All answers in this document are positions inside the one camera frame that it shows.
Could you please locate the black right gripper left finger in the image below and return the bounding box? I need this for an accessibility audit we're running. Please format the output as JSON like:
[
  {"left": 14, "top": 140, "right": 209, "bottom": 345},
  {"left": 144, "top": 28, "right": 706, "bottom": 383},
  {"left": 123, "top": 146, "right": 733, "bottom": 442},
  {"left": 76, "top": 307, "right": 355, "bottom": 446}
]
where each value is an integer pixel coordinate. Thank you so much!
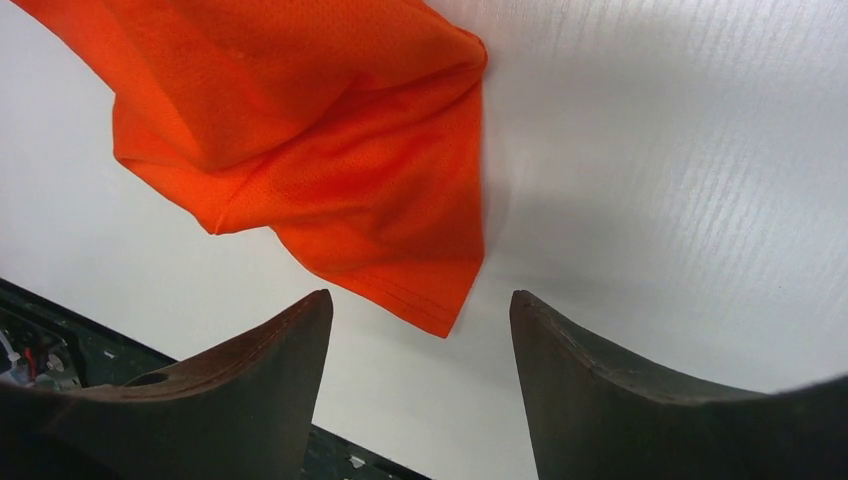
[{"left": 1, "top": 290, "right": 333, "bottom": 479}]

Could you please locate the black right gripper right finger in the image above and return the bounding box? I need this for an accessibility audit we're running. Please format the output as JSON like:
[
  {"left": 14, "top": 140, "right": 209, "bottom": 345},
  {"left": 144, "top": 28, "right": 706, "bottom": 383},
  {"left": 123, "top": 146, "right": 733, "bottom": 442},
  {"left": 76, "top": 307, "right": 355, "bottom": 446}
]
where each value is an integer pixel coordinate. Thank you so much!
[{"left": 509, "top": 290, "right": 847, "bottom": 479}]

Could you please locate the orange t shirt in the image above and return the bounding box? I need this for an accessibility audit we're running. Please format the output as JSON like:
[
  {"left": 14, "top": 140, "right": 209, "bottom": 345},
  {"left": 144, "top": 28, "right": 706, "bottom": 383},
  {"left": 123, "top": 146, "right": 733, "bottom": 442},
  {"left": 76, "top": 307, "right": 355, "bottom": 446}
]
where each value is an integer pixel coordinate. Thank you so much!
[{"left": 20, "top": 1, "right": 488, "bottom": 338}]

